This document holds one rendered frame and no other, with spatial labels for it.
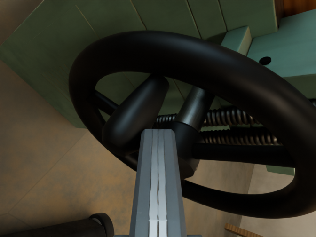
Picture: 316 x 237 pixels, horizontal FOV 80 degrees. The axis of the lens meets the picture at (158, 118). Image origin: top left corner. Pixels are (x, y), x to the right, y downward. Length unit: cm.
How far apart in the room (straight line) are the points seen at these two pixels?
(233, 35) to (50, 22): 41
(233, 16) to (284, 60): 10
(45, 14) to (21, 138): 58
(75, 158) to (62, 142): 11
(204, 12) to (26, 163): 89
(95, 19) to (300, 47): 34
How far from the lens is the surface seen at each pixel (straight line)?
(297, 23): 31
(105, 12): 40
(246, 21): 30
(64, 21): 50
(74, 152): 106
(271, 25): 30
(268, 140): 27
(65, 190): 109
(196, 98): 26
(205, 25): 32
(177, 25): 33
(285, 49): 27
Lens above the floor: 94
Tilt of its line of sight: 40 degrees down
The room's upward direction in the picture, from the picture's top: 91 degrees clockwise
